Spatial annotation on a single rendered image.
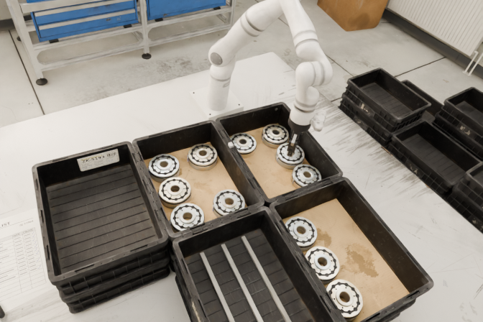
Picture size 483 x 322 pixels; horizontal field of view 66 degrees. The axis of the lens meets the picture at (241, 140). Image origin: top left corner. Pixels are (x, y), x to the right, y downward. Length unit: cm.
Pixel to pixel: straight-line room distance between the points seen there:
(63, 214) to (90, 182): 13
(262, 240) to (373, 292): 34
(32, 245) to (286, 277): 80
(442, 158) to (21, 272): 209
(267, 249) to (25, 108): 222
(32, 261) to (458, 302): 135
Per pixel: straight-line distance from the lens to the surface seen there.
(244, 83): 191
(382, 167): 170
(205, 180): 129
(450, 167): 239
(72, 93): 303
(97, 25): 307
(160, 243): 105
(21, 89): 318
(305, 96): 112
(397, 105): 245
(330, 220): 128
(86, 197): 129
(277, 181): 132
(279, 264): 116
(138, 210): 123
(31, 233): 142
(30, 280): 134
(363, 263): 124
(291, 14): 117
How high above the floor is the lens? 185
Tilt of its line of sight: 46 degrees down
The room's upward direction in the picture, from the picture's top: 9 degrees clockwise
